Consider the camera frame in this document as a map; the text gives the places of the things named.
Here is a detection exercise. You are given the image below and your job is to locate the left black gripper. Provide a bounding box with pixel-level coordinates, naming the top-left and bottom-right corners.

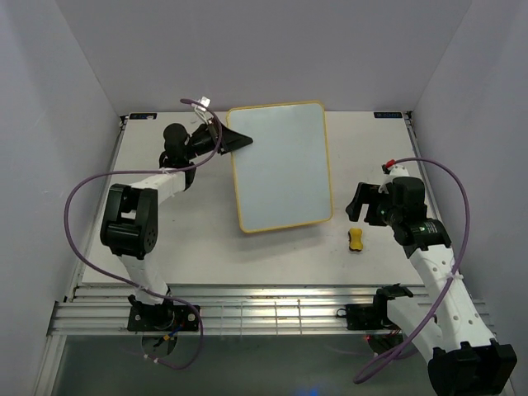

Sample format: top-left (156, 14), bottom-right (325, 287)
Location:
top-left (184, 117), bottom-right (252, 161)

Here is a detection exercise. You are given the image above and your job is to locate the yellow black eraser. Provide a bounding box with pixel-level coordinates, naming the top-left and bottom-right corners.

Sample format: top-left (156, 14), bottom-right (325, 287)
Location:
top-left (348, 228), bottom-right (364, 252)

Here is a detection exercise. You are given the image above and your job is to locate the yellow framed whiteboard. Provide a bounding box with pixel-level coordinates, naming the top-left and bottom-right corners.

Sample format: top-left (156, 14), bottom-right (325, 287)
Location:
top-left (226, 101), bottom-right (333, 233)

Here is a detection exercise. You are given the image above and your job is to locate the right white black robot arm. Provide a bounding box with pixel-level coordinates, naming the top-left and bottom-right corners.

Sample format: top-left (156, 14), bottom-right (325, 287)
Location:
top-left (346, 176), bottom-right (517, 395)

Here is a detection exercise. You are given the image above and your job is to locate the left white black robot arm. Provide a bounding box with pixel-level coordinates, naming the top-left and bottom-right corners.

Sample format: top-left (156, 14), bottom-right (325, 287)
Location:
top-left (100, 119), bottom-right (253, 331)

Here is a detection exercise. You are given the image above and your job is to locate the right blue corner label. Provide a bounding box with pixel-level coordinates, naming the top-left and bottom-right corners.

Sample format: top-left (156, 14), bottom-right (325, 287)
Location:
top-left (374, 111), bottom-right (403, 119)

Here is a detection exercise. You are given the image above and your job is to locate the blue corner label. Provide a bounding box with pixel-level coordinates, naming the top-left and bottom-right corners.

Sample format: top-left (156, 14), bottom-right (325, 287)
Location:
top-left (374, 111), bottom-right (403, 119)
top-left (129, 113), bottom-right (158, 120)

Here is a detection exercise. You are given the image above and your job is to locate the left blue corner label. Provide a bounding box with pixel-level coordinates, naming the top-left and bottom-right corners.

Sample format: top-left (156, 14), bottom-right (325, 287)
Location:
top-left (129, 113), bottom-right (158, 120)

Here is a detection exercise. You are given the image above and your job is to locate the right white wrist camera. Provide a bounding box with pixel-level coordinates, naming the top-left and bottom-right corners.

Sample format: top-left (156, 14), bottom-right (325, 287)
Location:
top-left (378, 159), bottom-right (409, 194)

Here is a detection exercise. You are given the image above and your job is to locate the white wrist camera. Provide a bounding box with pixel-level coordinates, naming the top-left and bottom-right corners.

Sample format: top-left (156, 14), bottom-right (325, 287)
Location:
top-left (191, 97), bottom-right (210, 123)
top-left (378, 159), bottom-right (409, 194)

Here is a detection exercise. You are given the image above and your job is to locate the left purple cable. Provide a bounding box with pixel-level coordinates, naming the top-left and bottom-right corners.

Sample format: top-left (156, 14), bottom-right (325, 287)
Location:
top-left (64, 97), bottom-right (224, 370)

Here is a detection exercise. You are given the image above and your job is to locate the purple cable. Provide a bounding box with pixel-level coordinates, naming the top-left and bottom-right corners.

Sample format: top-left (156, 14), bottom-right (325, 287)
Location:
top-left (353, 158), bottom-right (471, 384)
top-left (64, 97), bottom-right (224, 370)

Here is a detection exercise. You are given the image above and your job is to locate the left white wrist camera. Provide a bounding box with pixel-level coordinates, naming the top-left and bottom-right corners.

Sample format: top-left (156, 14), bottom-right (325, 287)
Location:
top-left (191, 97), bottom-right (210, 123)

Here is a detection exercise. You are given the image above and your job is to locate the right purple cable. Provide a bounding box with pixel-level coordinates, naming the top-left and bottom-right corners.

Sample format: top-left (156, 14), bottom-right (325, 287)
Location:
top-left (353, 158), bottom-right (471, 384)

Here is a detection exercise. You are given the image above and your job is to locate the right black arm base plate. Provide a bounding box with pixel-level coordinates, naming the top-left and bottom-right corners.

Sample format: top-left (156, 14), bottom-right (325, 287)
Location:
top-left (336, 304), bottom-right (398, 331)

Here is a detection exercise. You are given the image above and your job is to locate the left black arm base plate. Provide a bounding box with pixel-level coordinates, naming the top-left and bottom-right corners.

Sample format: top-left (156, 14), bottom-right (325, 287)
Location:
top-left (126, 304), bottom-right (199, 332)

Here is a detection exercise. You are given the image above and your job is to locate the aluminium rail frame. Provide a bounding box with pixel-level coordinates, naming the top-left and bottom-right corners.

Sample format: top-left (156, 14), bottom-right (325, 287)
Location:
top-left (45, 284), bottom-right (496, 337)

